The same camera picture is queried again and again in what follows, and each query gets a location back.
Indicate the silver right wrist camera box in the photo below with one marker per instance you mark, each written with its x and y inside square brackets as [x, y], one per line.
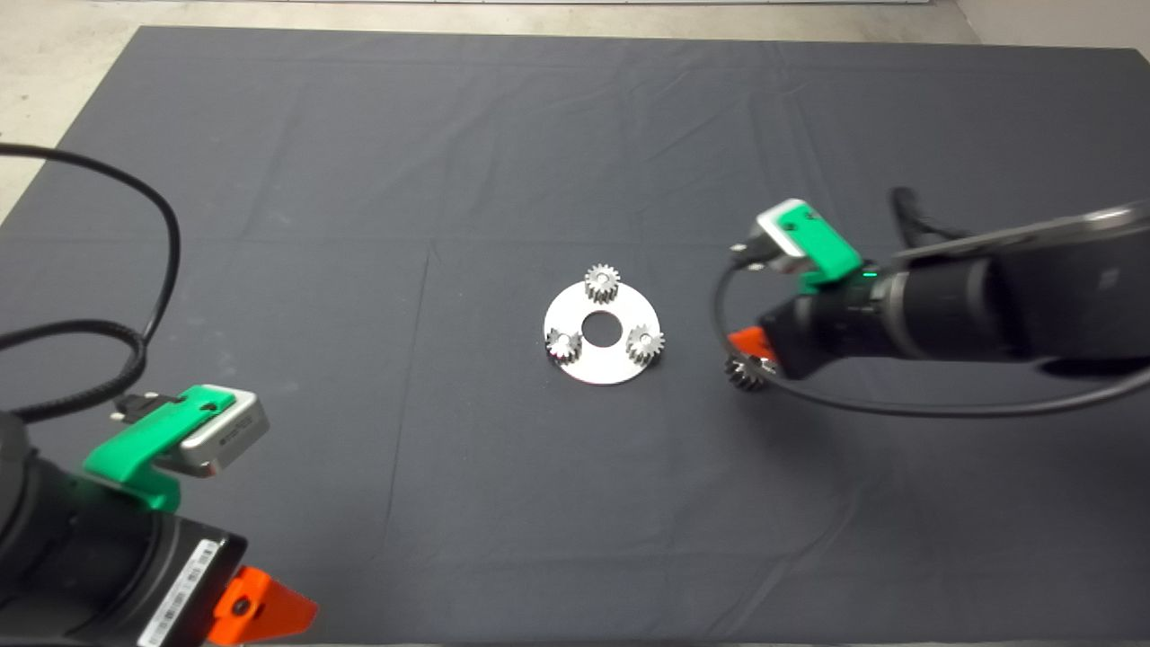
[771, 229]

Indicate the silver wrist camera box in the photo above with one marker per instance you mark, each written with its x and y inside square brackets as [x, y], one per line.
[771, 229]
[238, 436]

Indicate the dark grey table cloth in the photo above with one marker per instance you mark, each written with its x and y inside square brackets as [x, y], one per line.
[449, 135]

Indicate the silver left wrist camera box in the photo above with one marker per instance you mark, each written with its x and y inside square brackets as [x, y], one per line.
[238, 436]

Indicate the green left camera mount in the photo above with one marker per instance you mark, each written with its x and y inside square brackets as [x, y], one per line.
[139, 440]

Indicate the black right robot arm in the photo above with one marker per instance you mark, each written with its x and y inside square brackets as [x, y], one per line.
[1015, 296]

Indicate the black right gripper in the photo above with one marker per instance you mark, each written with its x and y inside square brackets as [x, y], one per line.
[827, 323]

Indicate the green right camera mount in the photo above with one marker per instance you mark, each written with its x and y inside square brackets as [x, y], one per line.
[822, 247]

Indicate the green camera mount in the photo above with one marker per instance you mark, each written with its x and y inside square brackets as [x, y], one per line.
[139, 440]
[822, 247]

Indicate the larger steel gear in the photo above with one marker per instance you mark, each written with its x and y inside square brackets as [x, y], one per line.
[744, 376]

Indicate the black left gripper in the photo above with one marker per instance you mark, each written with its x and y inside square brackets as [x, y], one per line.
[99, 575]

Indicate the round metal plate with hole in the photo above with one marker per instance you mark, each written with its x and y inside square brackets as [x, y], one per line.
[602, 368]

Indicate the small steel gear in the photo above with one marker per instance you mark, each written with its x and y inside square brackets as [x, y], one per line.
[602, 288]
[563, 350]
[654, 352]

